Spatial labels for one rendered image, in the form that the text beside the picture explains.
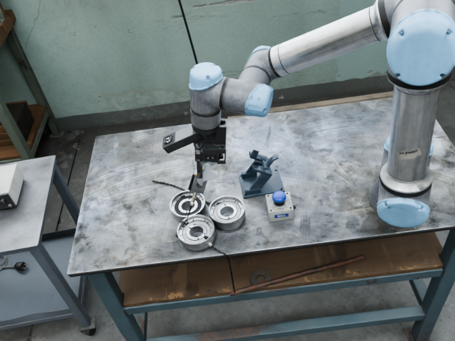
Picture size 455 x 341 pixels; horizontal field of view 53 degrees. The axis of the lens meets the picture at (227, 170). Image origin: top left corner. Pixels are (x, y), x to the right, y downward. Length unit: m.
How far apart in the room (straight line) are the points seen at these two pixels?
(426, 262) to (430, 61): 0.86
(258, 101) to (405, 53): 0.33
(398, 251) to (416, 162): 0.60
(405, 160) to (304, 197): 0.42
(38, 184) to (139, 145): 0.43
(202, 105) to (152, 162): 0.54
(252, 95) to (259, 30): 1.78
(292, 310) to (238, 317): 0.23
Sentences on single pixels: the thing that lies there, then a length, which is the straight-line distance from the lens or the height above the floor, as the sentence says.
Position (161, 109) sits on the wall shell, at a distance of 3.06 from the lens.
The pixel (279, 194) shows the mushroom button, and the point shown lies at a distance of 1.28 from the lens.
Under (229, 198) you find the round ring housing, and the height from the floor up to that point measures 0.83.
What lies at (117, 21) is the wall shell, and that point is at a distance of 2.77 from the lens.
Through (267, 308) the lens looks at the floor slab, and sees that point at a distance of 2.08.
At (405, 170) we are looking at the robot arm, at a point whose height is 1.09.
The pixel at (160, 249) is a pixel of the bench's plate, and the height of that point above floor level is 0.80.
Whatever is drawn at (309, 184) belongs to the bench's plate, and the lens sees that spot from 1.41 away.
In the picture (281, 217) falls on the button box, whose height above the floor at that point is 0.82.
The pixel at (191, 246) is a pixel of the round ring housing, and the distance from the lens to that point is 1.25.
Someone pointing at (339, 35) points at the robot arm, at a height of 1.33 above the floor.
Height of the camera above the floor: 1.82
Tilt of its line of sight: 44 degrees down
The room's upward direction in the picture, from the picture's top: 8 degrees counter-clockwise
